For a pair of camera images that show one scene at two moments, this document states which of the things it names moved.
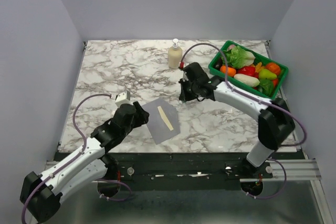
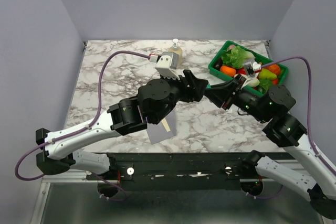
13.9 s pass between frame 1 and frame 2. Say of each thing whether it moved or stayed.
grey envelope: stayed
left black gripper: moved
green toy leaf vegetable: stayed
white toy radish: stayed
